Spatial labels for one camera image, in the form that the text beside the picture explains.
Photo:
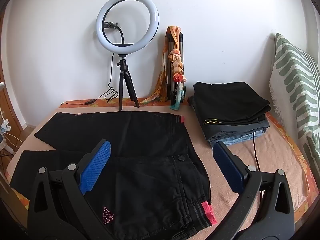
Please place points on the white clip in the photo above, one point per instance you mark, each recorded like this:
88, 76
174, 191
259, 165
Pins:
3, 125

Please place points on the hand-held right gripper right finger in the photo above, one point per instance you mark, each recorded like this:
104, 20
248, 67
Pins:
230, 170

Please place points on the folded blue jeans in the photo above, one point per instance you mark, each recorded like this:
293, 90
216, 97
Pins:
240, 137

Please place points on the dark grey folded garment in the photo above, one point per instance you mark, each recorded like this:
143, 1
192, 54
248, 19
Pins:
225, 130

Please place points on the grey folded tripod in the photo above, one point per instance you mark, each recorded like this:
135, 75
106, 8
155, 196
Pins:
171, 75

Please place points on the wooden furniture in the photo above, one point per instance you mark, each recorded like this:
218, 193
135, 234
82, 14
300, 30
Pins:
12, 110

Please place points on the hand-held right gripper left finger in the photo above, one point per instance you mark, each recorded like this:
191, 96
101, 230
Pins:
96, 165

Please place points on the black folded garment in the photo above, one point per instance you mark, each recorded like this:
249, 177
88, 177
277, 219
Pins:
230, 100

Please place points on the black pants with pink trim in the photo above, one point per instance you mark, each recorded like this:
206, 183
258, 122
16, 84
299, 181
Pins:
150, 180

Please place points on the beige blanket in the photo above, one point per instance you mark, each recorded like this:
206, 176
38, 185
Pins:
275, 150

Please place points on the orange floral bedsheet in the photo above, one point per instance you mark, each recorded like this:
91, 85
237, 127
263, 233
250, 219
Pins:
75, 103

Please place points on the green striped white pillow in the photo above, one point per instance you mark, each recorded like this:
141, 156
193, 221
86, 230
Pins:
292, 80

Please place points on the orange patterned scarf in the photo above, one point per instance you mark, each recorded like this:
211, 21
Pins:
176, 65

